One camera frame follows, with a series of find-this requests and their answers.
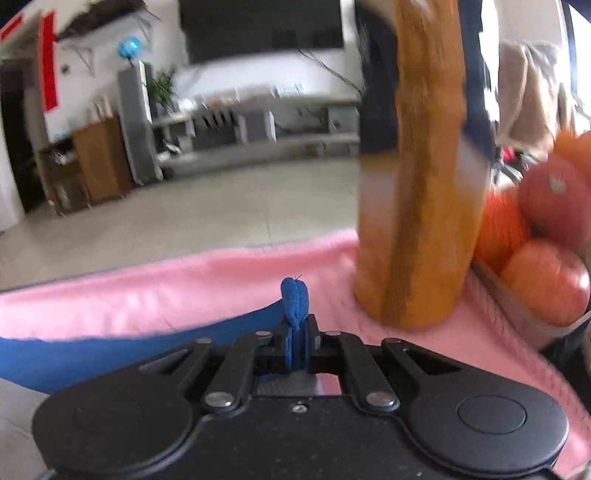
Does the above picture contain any tall grey speaker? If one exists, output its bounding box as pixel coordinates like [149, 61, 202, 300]
[117, 60, 164, 185]

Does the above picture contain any glass wall shelf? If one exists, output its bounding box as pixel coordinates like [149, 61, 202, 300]
[60, 28, 153, 70]

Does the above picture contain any blue globe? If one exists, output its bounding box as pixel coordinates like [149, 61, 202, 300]
[117, 36, 143, 62]

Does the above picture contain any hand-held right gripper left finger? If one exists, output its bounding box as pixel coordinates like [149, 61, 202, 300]
[139, 323, 301, 412]

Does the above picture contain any red apple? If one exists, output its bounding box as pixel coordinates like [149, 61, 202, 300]
[517, 154, 591, 254]
[500, 239, 591, 329]

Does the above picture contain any blue garment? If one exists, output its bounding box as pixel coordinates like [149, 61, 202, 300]
[0, 276, 309, 395]

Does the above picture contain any red door banner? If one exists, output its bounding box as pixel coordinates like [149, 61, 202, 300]
[0, 14, 25, 43]

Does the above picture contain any black television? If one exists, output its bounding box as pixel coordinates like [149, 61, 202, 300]
[179, 0, 346, 65]

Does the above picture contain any red door couplet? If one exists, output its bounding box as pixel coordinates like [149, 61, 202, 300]
[39, 11, 59, 113]

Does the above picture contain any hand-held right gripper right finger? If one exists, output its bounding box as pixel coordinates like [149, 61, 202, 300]
[301, 314, 463, 412]

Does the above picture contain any white vase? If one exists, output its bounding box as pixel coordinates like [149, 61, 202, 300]
[90, 95, 114, 121]

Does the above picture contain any potted green plant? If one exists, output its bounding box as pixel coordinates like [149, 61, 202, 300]
[148, 67, 178, 116]

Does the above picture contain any fruit bowl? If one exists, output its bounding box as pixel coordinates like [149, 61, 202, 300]
[471, 261, 591, 352]

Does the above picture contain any grey television stand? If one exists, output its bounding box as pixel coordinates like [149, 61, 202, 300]
[152, 90, 362, 169]

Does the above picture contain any pink printed blanket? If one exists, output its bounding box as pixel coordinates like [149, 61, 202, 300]
[0, 231, 591, 480]

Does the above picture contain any dark animal sculpture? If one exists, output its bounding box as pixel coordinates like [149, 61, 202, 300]
[55, 0, 148, 40]

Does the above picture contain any small orange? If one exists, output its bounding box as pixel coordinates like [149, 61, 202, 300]
[475, 187, 532, 274]

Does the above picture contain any small grey speaker box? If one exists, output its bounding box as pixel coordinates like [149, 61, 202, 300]
[239, 110, 278, 145]

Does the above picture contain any large orange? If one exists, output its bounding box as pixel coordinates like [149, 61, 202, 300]
[551, 129, 591, 169]

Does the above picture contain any orange juice bottle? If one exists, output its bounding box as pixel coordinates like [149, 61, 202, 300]
[353, 0, 494, 330]

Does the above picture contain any wooden cabinet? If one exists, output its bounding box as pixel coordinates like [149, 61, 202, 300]
[71, 115, 134, 204]

